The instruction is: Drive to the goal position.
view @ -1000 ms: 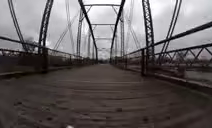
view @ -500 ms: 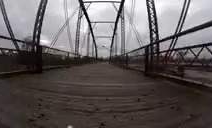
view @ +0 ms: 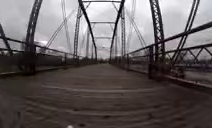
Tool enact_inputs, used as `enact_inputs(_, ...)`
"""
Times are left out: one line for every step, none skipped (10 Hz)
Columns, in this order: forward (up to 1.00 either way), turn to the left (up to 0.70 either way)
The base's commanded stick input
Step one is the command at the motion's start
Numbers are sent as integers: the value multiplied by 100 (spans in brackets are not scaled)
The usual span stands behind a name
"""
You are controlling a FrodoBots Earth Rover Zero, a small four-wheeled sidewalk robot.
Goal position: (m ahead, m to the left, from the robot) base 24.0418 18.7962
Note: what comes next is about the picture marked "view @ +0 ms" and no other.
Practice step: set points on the dark metal railing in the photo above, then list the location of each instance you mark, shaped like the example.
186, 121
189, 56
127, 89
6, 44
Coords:
180, 53
44, 60

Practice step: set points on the robot's own part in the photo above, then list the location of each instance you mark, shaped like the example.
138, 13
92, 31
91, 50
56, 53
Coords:
70, 126

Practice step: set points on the steel truss bridge frame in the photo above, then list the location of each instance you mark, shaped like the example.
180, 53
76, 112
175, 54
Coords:
88, 23

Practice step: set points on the wooden plank bridge deck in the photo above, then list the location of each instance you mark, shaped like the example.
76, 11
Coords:
100, 96

